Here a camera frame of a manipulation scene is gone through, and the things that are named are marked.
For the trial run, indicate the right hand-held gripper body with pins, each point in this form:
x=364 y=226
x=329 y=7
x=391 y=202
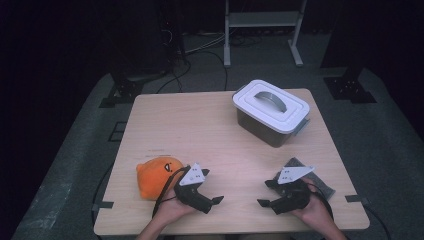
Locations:
x=291 y=200

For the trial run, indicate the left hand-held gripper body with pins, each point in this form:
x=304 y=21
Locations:
x=191 y=176

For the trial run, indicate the grey fuzzy cloth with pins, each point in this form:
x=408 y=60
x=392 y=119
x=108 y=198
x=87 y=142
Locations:
x=323 y=188

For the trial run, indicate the orange plush toy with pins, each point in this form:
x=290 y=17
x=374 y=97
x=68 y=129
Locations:
x=153 y=178

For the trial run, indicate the smoky transparent storage box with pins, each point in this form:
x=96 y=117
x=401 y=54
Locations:
x=260 y=131

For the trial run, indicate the grey lidded storage box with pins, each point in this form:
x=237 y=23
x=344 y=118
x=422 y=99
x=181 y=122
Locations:
x=263 y=110

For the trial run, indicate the person's right hand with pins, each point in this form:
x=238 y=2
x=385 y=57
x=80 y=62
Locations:
x=316 y=210

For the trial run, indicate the person's left hand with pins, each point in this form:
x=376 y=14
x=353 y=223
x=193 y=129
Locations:
x=171 y=211

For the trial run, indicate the black tape strip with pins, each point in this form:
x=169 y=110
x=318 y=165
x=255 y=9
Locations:
x=105 y=204
x=355 y=198

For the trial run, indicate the black stand base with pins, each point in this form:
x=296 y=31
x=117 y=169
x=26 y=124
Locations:
x=125 y=90
x=348 y=88

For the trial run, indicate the dark equipment tower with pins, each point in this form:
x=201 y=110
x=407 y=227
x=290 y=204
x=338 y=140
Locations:
x=173 y=33

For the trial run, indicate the white metal stand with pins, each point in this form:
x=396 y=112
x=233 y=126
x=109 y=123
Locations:
x=263 y=19

